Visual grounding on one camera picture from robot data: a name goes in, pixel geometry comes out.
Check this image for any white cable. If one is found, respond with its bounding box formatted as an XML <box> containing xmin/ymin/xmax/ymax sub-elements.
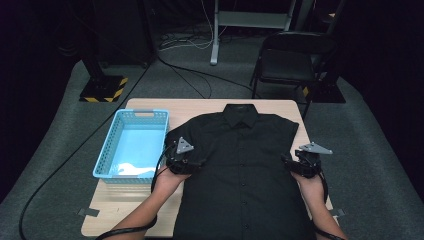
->
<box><xmin>158</xmin><ymin>0</ymin><xmax>228</xmax><ymax>52</ymax></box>

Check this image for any black equipment cabinet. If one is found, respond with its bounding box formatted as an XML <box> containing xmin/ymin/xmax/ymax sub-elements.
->
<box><xmin>93</xmin><ymin>0</ymin><xmax>156</xmax><ymax>66</ymax></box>

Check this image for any black stand base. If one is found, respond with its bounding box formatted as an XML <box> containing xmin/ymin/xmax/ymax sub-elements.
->
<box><xmin>301</xmin><ymin>75</ymin><xmax>346</xmax><ymax>104</ymax></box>

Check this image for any thin black floor cable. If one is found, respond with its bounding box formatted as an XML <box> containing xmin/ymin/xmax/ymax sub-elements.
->
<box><xmin>156</xmin><ymin>54</ymin><xmax>261</xmax><ymax>100</ymax></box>

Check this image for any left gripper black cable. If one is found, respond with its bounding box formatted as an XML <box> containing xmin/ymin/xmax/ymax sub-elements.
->
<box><xmin>94</xmin><ymin>142</ymin><xmax>178</xmax><ymax>240</ymax></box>

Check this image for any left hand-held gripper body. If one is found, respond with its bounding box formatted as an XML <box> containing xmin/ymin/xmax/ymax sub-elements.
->
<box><xmin>165</xmin><ymin>136</ymin><xmax>195</xmax><ymax>175</ymax></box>

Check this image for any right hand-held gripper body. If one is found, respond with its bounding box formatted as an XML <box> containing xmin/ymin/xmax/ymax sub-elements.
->
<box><xmin>294</xmin><ymin>142</ymin><xmax>334</xmax><ymax>180</ymax></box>

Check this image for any light blue plastic basket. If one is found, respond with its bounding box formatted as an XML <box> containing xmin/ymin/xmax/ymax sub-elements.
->
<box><xmin>92</xmin><ymin>108</ymin><xmax>170</xmax><ymax>185</ymax></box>

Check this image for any black stand with striped base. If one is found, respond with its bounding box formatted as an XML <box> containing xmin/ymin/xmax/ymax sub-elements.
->
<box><xmin>74</xmin><ymin>43</ymin><xmax>129</xmax><ymax>103</ymax></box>

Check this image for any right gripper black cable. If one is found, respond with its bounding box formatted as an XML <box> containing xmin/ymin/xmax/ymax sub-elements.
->
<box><xmin>313</xmin><ymin>171</ymin><xmax>346</xmax><ymax>240</ymax></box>

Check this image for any grey metal frame stand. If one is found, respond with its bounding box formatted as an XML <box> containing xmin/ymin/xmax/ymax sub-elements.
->
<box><xmin>209</xmin><ymin>0</ymin><xmax>298</xmax><ymax>66</ymax></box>

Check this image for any person's left hand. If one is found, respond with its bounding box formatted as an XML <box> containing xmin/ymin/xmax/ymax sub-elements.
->
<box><xmin>151</xmin><ymin>164</ymin><xmax>192</xmax><ymax>198</ymax></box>

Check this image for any long black floor cable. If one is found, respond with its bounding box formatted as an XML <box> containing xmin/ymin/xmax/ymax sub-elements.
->
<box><xmin>18</xmin><ymin>56</ymin><xmax>158</xmax><ymax>240</ymax></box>

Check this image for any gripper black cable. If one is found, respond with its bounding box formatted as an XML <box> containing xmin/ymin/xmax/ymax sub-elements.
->
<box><xmin>313</xmin><ymin>171</ymin><xmax>346</xmax><ymax>240</ymax></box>
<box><xmin>94</xmin><ymin>142</ymin><xmax>178</xmax><ymax>240</ymax></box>

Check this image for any person's right hand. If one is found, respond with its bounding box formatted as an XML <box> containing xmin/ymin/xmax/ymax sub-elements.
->
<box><xmin>292</xmin><ymin>171</ymin><xmax>326</xmax><ymax>205</ymax></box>

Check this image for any black button shirt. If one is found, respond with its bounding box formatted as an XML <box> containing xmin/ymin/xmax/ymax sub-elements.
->
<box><xmin>164</xmin><ymin>103</ymin><xmax>316</xmax><ymax>240</ymax></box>

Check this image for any black folding chair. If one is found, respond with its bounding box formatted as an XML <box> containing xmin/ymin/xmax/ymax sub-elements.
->
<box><xmin>249</xmin><ymin>30</ymin><xmax>338</xmax><ymax>121</ymax></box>

